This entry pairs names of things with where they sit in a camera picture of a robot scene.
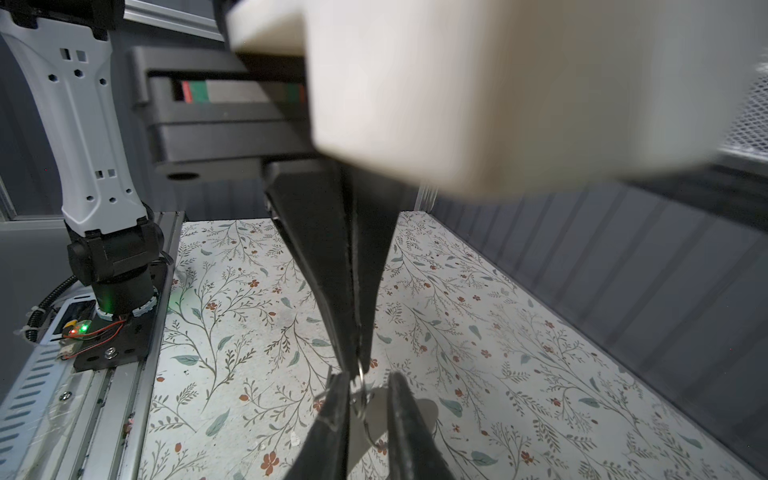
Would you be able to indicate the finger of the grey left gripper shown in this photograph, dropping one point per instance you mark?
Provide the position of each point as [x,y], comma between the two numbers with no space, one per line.
[306,202]
[372,204]

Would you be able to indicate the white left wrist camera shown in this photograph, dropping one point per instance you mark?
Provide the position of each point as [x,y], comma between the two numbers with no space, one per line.
[493,98]

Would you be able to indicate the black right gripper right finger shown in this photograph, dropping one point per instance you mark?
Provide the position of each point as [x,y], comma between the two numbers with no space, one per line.
[412,451]

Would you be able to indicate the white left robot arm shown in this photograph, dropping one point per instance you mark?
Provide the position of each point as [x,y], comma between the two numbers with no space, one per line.
[64,51]

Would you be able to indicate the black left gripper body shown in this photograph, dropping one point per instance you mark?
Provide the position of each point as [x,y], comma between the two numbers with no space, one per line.
[214,115]

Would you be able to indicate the aluminium mounting rail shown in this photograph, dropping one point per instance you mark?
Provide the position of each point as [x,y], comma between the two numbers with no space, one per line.
[58,423]

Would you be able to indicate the white wire mesh basket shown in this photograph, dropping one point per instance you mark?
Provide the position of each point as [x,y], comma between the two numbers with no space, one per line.
[747,137]

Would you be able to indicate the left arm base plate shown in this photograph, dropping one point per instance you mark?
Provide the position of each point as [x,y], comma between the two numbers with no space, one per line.
[109,333]

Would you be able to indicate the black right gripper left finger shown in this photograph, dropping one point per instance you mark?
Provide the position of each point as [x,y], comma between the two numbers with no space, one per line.
[324,454]

